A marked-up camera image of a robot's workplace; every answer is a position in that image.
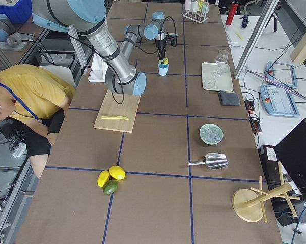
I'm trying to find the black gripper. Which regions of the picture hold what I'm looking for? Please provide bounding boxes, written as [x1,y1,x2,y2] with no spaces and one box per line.
[155,39,167,62]

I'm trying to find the yellow lemon slice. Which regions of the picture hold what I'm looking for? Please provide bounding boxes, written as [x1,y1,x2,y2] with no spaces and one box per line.
[159,57,168,64]

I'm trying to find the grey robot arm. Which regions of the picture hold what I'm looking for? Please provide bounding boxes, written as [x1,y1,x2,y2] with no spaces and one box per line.
[32,0,164,96]
[0,14,22,47]

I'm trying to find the light blue paper cup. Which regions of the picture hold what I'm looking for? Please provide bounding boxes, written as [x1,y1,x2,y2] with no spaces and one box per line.
[158,64,169,76]

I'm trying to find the yellow whole lemon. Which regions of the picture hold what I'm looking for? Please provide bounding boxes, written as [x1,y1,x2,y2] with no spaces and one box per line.
[97,170,110,188]
[108,165,126,180]

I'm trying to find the cream bear serving tray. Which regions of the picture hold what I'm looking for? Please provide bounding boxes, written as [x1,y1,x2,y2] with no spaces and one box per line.
[201,62,234,92]

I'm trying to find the clear wine glass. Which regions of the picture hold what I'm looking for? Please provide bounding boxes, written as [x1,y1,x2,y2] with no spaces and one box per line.
[213,50,229,77]

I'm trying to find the bamboo cutting board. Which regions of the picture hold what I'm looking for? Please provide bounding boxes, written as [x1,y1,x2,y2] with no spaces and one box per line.
[94,91,141,133]

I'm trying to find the yellow plastic knife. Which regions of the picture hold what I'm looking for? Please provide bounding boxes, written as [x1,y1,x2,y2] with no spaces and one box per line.
[100,116,129,120]

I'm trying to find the grey folded cloth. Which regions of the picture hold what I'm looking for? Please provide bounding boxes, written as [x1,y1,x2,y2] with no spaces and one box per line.
[218,91,240,106]

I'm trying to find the red bottle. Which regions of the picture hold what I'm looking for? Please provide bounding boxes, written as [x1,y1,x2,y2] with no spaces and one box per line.
[225,1,239,26]

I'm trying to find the green bowl of ice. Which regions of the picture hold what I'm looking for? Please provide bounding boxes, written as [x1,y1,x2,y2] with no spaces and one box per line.
[199,124,224,145]

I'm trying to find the white chair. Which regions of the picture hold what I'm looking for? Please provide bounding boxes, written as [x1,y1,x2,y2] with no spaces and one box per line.
[40,65,76,89]

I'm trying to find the black power strip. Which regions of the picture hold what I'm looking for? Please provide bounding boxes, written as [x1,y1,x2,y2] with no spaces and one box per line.
[244,99,262,134]

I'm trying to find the steel ice scoop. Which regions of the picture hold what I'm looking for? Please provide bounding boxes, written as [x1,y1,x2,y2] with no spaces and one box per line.
[188,152,229,170]

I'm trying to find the blue teach pendant far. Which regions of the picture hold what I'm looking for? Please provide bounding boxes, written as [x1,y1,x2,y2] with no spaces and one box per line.
[266,61,298,89]

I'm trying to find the blue teach pendant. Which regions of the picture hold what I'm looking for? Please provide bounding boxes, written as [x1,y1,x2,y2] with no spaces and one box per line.
[260,85,300,117]
[266,61,298,89]

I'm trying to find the blue teach pendant near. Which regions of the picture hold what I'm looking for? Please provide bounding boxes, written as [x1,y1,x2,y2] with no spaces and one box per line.
[260,85,300,117]

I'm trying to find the person in yellow shirt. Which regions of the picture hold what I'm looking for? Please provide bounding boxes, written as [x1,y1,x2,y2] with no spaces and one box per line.
[0,64,76,178]

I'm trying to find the green lime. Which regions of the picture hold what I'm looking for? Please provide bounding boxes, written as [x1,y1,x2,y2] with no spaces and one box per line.
[103,180,118,195]

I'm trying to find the black computer monitor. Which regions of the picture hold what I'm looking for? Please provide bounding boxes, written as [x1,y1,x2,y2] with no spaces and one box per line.
[258,118,306,204]

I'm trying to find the white wire cup rack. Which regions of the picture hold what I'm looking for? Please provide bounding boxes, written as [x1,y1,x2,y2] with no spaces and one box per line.
[182,0,209,23]

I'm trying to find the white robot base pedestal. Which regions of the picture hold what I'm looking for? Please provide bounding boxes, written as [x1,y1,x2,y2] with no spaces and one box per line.
[88,54,108,83]

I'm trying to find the aluminium frame post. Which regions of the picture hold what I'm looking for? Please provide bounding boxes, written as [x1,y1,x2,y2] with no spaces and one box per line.
[234,0,279,79]

